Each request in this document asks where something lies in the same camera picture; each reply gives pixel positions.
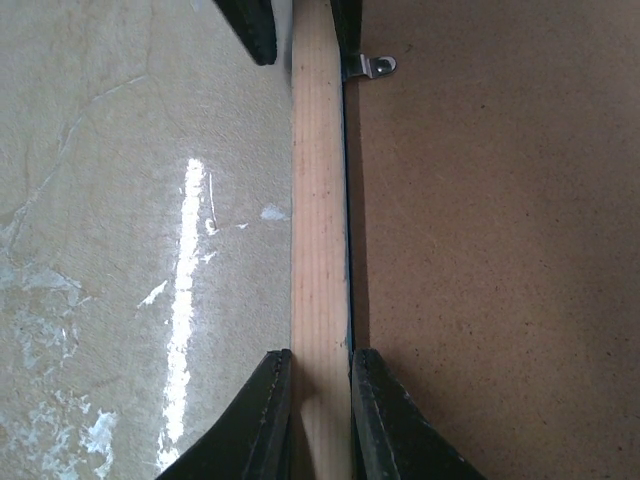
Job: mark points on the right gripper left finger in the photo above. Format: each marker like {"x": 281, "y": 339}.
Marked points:
{"x": 251, "y": 439}

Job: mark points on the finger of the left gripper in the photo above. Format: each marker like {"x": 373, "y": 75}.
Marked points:
{"x": 253, "y": 22}
{"x": 347, "y": 16}

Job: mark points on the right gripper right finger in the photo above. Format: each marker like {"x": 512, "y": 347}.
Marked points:
{"x": 396, "y": 441}

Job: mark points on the brown cardboard backing board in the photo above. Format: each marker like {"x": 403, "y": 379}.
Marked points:
{"x": 496, "y": 227}

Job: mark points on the wooden teal picture frame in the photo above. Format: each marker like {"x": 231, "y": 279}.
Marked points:
{"x": 321, "y": 417}

